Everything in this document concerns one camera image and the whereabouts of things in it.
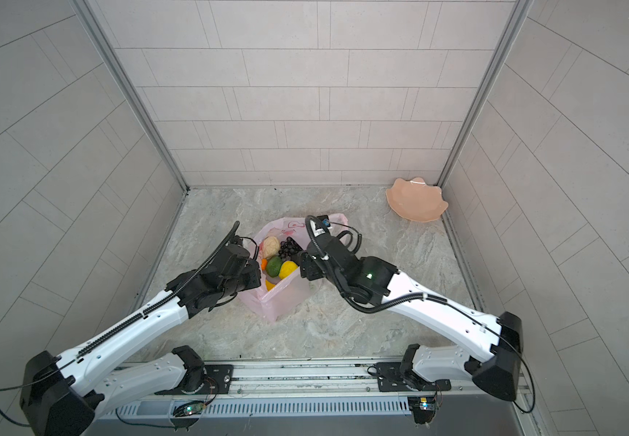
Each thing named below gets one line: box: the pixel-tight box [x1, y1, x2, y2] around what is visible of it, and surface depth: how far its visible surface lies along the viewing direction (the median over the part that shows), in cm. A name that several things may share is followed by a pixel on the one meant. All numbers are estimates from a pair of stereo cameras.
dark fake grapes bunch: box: [278, 236, 303, 261], surface depth 95 cm
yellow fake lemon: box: [279, 259, 300, 280], surface depth 90 cm
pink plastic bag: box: [238, 216, 318, 321], surface depth 77 cm
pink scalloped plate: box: [385, 177, 450, 223], surface depth 114 cm
